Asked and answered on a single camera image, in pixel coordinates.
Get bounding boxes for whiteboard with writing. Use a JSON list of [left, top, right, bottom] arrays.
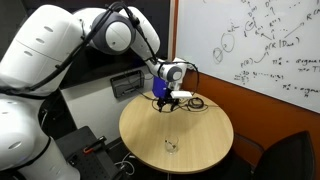
[[175, 0, 320, 115]]

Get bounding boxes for coiled black cable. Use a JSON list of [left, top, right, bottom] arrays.
[[186, 96, 206, 112]]

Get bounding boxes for large black TV screen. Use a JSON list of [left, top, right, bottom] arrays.
[[19, 0, 172, 90]]

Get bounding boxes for clear glass cup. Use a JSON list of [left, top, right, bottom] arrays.
[[164, 134, 180, 156]]

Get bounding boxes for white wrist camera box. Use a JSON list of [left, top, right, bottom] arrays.
[[170, 90, 194, 100]]

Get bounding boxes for black office chair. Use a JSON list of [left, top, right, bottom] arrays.
[[232, 130, 317, 180]]

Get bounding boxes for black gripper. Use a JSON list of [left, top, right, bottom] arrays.
[[156, 87, 180, 114]]

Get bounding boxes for black perforated mounting board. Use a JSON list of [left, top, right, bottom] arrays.
[[54, 125, 132, 180]]

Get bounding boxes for white floor cable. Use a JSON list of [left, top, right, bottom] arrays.
[[114, 152, 137, 177]]

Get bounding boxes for black pen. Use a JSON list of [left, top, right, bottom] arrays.
[[165, 139, 177, 150]]

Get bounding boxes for black cable from wall box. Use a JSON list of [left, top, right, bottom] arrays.
[[124, 69, 158, 102]]

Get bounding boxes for black clamp with orange handle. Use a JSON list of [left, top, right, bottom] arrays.
[[82, 135, 108, 155]]

